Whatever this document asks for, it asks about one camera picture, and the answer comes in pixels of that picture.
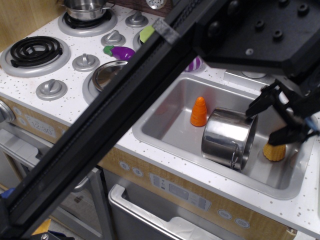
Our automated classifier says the silver stove knob left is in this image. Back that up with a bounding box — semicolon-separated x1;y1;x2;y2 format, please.
72;53;100;72

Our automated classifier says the yellow toy corn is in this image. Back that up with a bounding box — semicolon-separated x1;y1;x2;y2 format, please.
262;143;286;162

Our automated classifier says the silver stove knob back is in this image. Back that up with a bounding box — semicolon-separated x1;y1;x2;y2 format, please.
125;11;149;28

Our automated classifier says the silver stove knob middle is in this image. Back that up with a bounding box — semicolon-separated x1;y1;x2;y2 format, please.
100;30;126;47

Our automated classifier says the silver oven knob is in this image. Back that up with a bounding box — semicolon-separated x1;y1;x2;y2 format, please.
0;100;16;123

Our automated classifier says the yellow cloth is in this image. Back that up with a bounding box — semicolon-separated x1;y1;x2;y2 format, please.
32;218;51;236

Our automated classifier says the front left stove burner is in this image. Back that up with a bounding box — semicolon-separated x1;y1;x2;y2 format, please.
0;36;71;78

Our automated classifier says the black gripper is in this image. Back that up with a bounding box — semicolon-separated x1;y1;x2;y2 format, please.
245;80;320;146

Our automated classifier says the purple striped toy onion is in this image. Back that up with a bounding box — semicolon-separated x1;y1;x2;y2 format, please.
185;56;203;72

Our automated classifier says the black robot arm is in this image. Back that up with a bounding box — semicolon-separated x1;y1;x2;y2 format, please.
193;0;320;146

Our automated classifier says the orange toy carrot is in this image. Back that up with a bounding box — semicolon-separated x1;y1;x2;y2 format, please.
190;96;207;127

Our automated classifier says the green toy plate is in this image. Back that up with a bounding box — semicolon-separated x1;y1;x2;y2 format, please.
139;25;155;44

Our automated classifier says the purple toy eggplant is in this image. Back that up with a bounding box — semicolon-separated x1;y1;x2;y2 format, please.
103;45;136;61

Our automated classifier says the front right stove burner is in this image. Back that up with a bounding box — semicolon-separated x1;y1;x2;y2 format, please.
82;70;100;105

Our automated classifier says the silver stove knob front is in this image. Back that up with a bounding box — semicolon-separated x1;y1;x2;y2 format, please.
35;79;68;101

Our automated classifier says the stainless steel pot lid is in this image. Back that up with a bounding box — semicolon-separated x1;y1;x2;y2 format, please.
91;60;128;92

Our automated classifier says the black foreground frame bar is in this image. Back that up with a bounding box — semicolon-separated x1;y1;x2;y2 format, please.
0;0;228;238

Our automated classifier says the stove burner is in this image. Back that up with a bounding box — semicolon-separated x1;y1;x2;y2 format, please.
132;31;144;52
82;70;100;105
0;36;71;78
58;10;118;38

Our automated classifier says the silver dishwasher door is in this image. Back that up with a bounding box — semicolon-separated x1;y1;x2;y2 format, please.
108;184;241;240

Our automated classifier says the silver strainer spoon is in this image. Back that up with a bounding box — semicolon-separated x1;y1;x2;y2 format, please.
146;0;167;10

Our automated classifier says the back left stove burner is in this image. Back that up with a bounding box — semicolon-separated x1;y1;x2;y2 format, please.
58;10;118;38

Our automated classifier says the small steel pot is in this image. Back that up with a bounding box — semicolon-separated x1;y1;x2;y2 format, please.
60;0;115;22

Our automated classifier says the silver toy faucet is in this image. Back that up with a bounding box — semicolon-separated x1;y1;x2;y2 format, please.
223;70;268;82

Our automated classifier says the silver sink basin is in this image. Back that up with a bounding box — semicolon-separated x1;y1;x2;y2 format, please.
132;74;315;200

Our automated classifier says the back right stove burner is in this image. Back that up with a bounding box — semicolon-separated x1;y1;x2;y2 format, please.
132;31;144;52

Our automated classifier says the silver stove knob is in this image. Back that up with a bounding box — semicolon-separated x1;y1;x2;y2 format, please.
72;53;100;72
100;30;126;47
125;11;149;28
35;79;68;101

